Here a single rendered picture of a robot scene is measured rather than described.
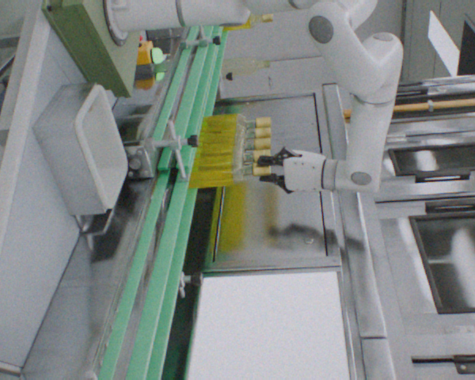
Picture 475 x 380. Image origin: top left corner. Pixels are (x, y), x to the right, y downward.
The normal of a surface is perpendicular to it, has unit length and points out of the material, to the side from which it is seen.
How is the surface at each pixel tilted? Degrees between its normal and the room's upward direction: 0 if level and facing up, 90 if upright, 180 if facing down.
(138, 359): 90
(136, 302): 90
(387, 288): 90
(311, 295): 90
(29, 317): 0
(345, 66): 121
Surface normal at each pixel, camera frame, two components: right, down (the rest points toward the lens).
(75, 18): 0.00, 0.89
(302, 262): -0.14, -0.78
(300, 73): -0.07, 0.61
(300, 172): -0.36, 0.58
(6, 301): 0.99, -0.07
